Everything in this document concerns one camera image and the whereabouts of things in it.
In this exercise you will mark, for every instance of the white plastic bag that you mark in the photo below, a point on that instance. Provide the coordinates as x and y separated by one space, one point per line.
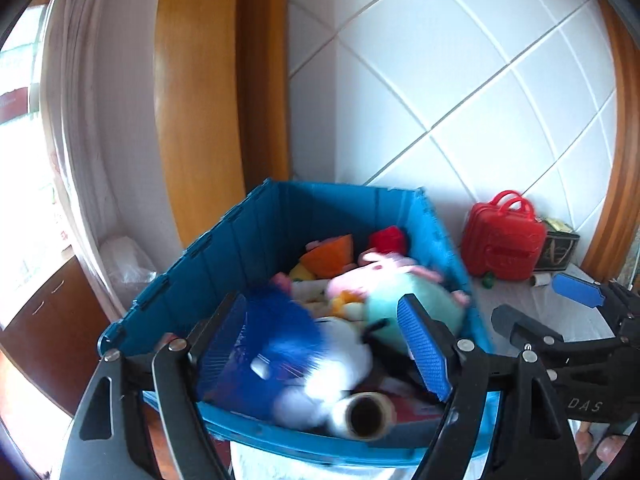
128 268

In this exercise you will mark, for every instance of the black gift box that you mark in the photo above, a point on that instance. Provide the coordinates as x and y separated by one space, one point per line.
559 246

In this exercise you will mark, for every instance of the small green ball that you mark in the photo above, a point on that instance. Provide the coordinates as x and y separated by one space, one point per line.
488 280

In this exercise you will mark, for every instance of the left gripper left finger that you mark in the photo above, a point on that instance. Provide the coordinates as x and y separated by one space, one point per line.
181 371

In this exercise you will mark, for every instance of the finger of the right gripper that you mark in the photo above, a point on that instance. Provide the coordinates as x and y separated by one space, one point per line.
520 329
618 305

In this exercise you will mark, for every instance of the dark wooden cabinet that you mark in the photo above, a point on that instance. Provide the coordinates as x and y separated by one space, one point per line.
53 340

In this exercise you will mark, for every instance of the white curtain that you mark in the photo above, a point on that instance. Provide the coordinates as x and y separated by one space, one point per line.
97 110

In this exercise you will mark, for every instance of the white plush duck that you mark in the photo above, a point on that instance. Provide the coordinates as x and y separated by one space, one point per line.
344 362

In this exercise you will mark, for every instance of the pig plush red dress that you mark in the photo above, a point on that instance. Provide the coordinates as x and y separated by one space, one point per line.
388 240

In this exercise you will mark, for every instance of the black roll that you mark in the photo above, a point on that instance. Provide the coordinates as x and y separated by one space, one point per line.
364 416

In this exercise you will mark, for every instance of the blue fluffy duster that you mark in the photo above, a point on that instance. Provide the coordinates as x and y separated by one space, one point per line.
276 345

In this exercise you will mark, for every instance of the pig plush green shirt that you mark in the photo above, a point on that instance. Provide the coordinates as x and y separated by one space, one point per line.
381 280

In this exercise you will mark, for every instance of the pig plush orange dress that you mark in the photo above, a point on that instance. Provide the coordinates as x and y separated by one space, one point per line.
323 259

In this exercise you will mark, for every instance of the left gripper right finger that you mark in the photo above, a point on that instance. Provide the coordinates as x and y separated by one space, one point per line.
456 371

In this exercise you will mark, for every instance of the small white thread spool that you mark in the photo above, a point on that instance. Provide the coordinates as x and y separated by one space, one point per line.
540 279

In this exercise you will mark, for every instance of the red toy suitcase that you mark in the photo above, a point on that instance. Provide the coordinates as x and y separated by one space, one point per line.
503 237

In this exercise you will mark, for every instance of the blue plastic storage crate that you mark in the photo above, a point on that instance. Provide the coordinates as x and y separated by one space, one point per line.
267 233

